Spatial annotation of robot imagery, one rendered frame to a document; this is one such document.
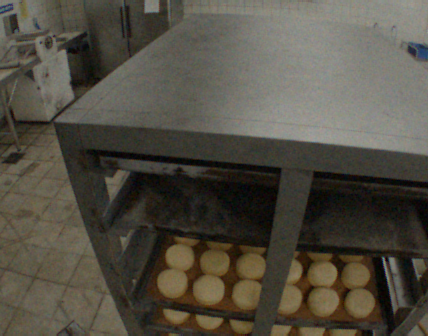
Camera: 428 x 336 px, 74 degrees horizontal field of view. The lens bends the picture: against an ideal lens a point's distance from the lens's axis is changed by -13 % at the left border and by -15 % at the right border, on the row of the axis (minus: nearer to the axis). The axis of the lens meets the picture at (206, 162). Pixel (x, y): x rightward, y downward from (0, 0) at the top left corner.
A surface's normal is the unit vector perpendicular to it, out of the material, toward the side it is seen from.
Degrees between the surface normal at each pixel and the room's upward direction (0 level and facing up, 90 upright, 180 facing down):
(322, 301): 0
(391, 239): 0
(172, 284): 0
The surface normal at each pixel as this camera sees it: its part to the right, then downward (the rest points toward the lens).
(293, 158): -0.19, 0.56
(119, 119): -0.01, -0.82
